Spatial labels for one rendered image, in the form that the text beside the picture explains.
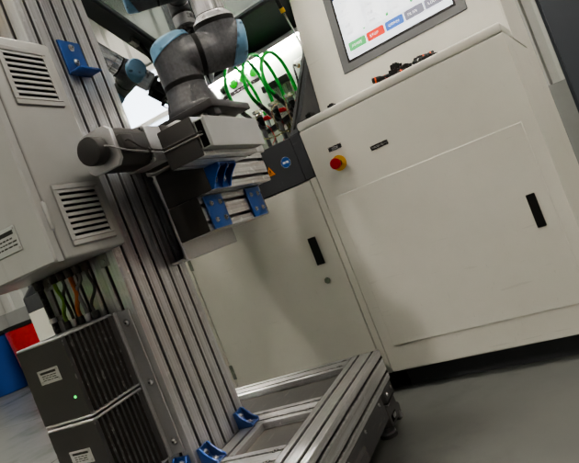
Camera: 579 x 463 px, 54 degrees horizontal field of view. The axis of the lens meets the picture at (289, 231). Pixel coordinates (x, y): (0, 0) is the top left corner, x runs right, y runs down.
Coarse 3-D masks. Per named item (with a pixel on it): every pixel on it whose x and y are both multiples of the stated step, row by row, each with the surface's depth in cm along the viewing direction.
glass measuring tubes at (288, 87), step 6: (282, 78) 246; (288, 78) 245; (270, 84) 249; (276, 84) 248; (282, 84) 249; (288, 84) 246; (264, 90) 251; (276, 90) 250; (288, 90) 247; (282, 96) 251; (294, 96) 246; (276, 102) 253; (282, 114) 250; (288, 126) 250; (288, 132) 253
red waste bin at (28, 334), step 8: (8, 328) 677; (16, 328) 676; (24, 328) 677; (32, 328) 680; (8, 336) 682; (16, 336) 677; (24, 336) 677; (32, 336) 680; (16, 344) 680; (24, 344) 678; (16, 352) 684
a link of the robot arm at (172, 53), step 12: (168, 36) 150; (180, 36) 151; (192, 36) 152; (156, 48) 150; (168, 48) 149; (180, 48) 150; (192, 48) 150; (156, 60) 151; (168, 60) 150; (180, 60) 150; (192, 60) 151; (204, 60) 152; (168, 72) 150; (180, 72) 149; (192, 72) 151; (204, 72) 155; (168, 84) 151
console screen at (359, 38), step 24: (336, 0) 208; (360, 0) 203; (384, 0) 198; (408, 0) 193; (432, 0) 188; (456, 0) 184; (336, 24) 208; (360, 24) 203; (384, 24) 197; (408, 24) 192; (432, 24) 188; (336, 48) 208; (360, 48) 202; (384, 48) 197
